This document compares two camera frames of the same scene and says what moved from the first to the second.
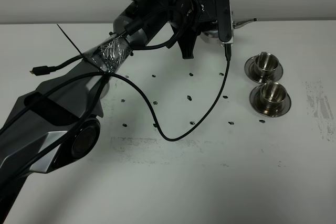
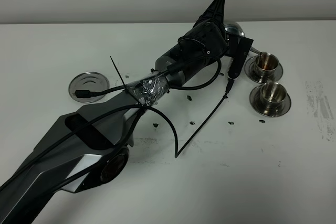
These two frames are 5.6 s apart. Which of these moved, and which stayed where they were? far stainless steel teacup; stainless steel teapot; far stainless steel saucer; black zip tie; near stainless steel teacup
Moved: stainless steel teapot; black zip tie
Stayed: far stainless steel teacup; near stainless steel teacup; far stainless steel saucer
